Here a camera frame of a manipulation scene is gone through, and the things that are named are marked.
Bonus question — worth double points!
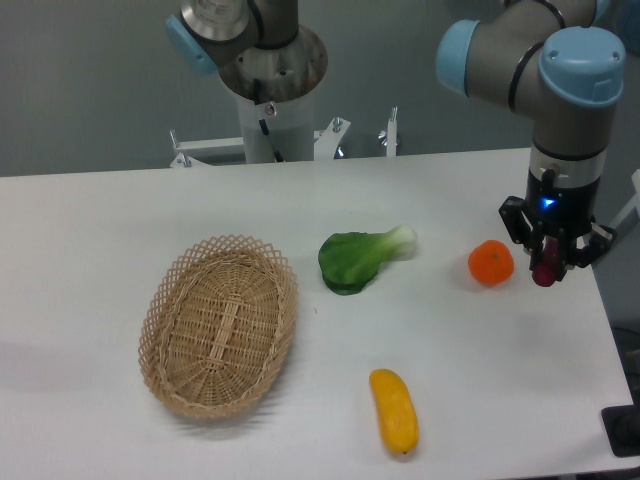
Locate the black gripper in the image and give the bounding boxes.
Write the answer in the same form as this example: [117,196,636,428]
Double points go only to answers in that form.
[499,168,616,282]

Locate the purple sweet potato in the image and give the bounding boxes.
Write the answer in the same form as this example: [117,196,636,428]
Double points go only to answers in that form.
[532,237,561,288]

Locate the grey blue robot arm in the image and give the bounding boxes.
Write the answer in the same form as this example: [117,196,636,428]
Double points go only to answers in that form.
[165,1,625,286]

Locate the orange tangerine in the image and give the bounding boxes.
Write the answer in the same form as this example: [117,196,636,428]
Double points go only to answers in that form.
[467,240,515,286]

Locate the black device at table edge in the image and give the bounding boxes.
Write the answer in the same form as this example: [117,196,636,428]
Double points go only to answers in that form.
[601,405,639,458]

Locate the green bok choy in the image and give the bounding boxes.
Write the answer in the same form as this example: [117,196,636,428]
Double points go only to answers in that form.
[317,225,418,295]

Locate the yellow mango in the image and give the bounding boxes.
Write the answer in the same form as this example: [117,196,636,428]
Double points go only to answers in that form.
[369,369,420,455]

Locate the woven wicker basket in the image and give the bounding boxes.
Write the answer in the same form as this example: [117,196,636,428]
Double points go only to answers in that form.
[138,235,298,420]

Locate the white bracket at right edge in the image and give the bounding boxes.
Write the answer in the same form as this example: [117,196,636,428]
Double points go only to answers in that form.
[609,169,640,242]

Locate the white metal mounting frame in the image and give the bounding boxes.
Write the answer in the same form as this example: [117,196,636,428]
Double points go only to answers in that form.
[168,105,404,168]

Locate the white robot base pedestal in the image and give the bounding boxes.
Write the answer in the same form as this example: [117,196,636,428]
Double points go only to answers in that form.
[219,26,328,164]

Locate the black cable on pedestal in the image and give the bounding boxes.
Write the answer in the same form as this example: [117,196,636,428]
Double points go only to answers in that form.
[251,78,286,164]

